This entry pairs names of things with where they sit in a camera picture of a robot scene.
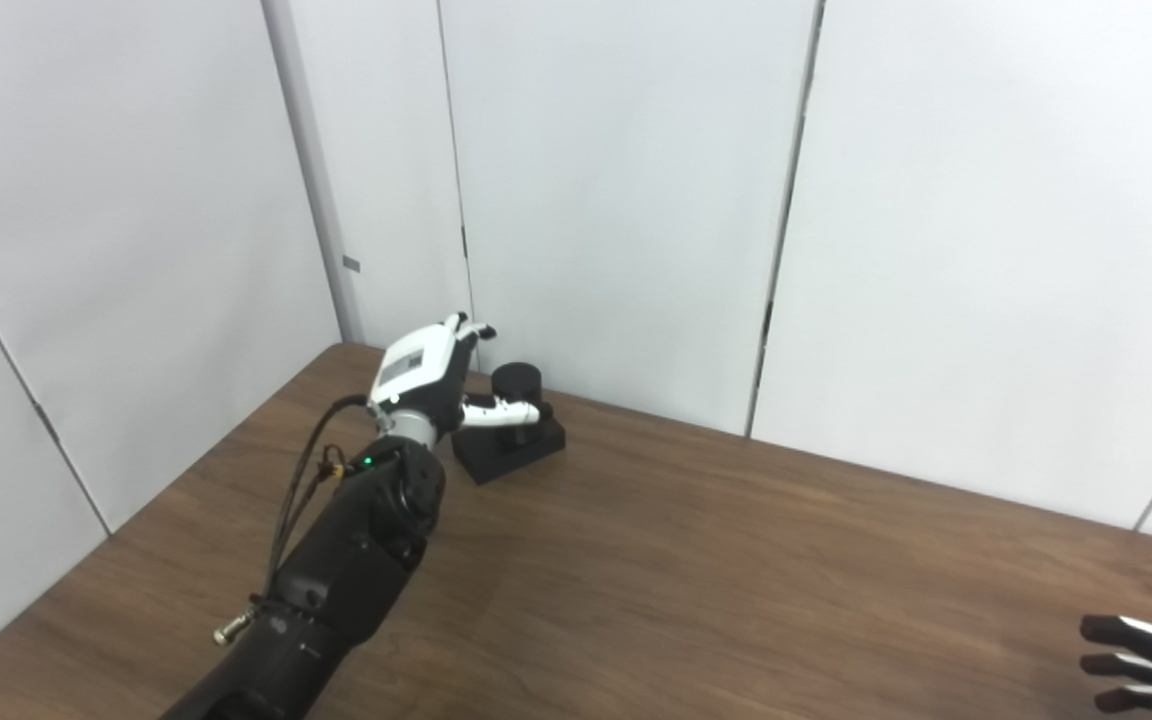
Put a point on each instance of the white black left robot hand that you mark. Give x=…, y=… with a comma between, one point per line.
x=421, y=365

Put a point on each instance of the black peg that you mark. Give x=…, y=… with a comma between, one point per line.
x=516, y=450

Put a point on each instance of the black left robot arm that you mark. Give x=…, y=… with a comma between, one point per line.
x=346, y=570

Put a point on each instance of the grey wall corner post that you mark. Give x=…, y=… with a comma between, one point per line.
x=311, y=170

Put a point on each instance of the black wall panel clip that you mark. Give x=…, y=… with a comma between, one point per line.
x=45, y=422

